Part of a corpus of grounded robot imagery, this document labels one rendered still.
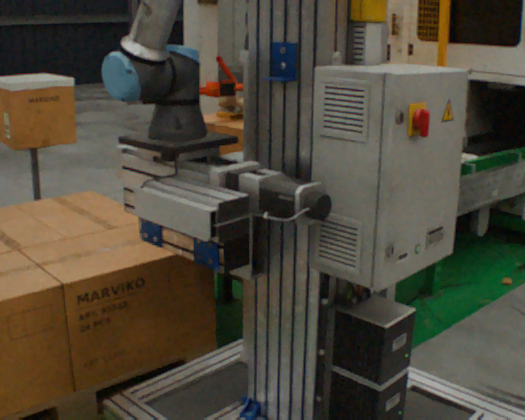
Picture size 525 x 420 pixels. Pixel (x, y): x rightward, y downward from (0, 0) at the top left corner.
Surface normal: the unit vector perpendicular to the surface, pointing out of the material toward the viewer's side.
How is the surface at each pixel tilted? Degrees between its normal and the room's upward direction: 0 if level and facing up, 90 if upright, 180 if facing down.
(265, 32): 90
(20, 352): 90
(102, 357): 90
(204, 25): 90
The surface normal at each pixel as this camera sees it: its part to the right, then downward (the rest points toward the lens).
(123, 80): -0.64, 0.33
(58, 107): 0.59, 0.23
